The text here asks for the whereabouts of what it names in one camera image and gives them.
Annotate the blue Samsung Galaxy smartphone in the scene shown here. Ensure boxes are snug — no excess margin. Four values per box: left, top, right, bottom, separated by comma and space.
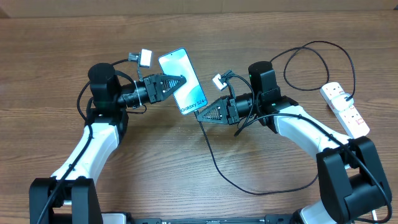
157, 47, 208, 116

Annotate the black USB charging cable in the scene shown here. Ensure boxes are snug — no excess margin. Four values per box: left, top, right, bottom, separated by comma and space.
194, 40, 357, 196

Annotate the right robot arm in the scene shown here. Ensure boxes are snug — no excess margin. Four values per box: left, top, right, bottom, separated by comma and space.
195, 61, 392, 223

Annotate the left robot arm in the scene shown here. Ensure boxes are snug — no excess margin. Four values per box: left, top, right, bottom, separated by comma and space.
29, 63, 187, 223

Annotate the white charger plug adapter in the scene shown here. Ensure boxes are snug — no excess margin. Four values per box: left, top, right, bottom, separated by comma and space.
330, 93, 354, 113

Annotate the white power strip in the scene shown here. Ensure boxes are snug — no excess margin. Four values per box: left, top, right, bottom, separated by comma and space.
320, 82, 370, 139

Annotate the cardboard board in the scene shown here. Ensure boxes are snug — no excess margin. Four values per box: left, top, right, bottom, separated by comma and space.
1, 0, 397, 18

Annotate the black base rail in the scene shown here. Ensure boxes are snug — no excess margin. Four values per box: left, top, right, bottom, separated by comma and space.
102, 213, 299, 224

